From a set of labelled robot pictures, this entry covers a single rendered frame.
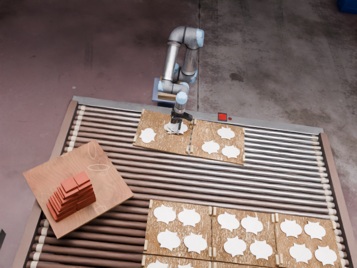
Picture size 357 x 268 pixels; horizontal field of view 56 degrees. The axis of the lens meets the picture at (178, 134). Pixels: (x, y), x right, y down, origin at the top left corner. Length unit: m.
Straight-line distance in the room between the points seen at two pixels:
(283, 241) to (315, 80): 3.09
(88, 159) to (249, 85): 2.77
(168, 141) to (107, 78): 1.94
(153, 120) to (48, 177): 0.89
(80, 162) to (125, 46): 2.72
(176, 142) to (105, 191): 0.67
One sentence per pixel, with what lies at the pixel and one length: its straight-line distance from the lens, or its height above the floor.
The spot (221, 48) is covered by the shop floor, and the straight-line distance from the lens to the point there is 4.96.
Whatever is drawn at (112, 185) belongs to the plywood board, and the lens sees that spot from 2.18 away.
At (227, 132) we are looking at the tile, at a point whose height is 0.94.
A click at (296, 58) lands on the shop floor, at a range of 5.27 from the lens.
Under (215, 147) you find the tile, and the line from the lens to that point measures 2.54.
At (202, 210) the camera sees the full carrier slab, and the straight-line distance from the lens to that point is 2.27.
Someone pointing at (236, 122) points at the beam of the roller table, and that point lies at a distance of 2.78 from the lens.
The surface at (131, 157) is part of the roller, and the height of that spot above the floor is 0.92.
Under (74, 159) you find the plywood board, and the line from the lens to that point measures 2.31.
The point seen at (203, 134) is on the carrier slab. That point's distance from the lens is 2.60.
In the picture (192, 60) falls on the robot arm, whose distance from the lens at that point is 2.60.
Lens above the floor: 2.96
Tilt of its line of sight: 52 degrees down
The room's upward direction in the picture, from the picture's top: 12 degrees clockwise
